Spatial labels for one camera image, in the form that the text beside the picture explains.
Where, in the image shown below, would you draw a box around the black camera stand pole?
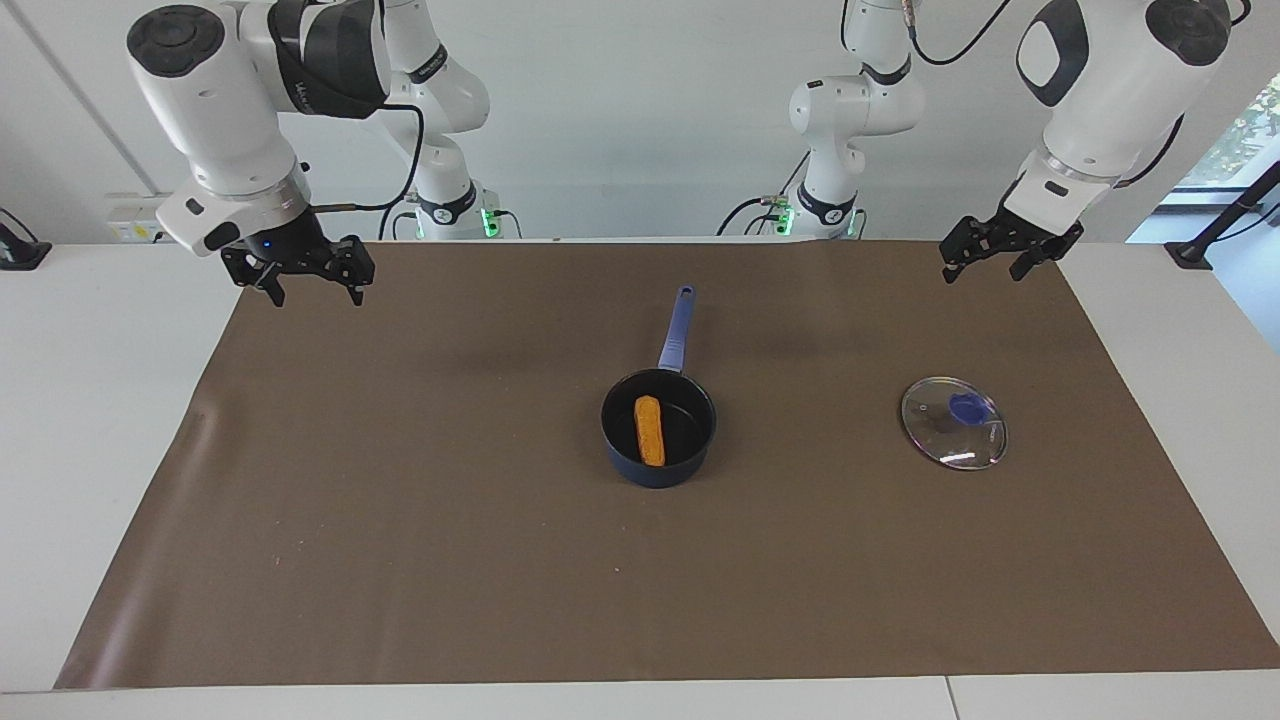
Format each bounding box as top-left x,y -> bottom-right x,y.
1165,160 -> 1280,271

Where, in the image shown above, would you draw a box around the window with green foliage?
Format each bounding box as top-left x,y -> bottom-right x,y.
1175,75 -> 1280,191

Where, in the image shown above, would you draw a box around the black left arm shoulder cable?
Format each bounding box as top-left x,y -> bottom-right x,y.
903,0 -> 1006,64

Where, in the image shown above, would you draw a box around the white wall socket box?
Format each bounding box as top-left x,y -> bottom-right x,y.
105,195 -> 169,244

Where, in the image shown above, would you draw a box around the yellow toy corn cob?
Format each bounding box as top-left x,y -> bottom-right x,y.
634,395 -> 667,468

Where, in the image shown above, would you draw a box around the glass lid with blue knob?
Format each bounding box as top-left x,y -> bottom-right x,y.
900,376 -> 1008,471

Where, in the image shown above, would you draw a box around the dark blue saucepan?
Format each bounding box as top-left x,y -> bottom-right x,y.
600,285 -> 717,489

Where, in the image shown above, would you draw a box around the black right arm wrist cable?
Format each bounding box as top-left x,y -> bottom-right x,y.
310,103 -> 426,213

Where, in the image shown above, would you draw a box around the brown table mat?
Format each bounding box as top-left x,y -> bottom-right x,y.
55,238 -> 1280,691

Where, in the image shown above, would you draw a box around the black left arm base cables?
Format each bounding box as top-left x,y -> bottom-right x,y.
715,150 -> 811,238

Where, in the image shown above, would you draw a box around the black left arm wrist cable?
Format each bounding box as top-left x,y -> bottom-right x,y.
1125,115 -> 1188,188

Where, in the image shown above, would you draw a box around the black arm wrist cable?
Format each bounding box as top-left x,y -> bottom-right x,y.
1125,115 -> 1188,188
310,103 -> 426,213

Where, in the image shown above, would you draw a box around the black table clamp mount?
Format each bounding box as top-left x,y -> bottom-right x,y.
0,208 -> 51,271

